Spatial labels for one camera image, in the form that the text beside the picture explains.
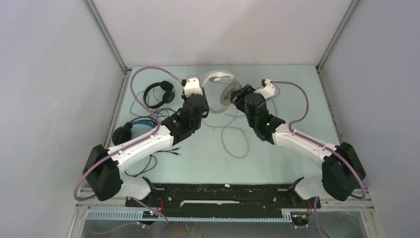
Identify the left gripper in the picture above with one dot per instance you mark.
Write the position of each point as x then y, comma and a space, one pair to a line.
205, 108

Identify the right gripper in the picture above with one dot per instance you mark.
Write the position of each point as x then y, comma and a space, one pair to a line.
240, 94

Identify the white headphones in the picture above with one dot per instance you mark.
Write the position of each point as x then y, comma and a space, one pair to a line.
232, 85

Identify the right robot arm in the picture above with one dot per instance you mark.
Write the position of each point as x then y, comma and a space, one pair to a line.
342, 173

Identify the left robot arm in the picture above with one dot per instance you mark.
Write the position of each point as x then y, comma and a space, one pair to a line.
105, 168

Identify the blue black headphones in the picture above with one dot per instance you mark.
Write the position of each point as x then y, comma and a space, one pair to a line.
124, 133

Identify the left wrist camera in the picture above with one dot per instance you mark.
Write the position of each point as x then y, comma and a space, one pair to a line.
191, 86

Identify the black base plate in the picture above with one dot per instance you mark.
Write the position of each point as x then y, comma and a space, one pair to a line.
224, 200

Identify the aluminium frame rail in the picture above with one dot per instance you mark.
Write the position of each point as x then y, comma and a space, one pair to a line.
122, 81

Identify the white cable duct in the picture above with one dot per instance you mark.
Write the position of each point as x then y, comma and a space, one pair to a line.
146, 215

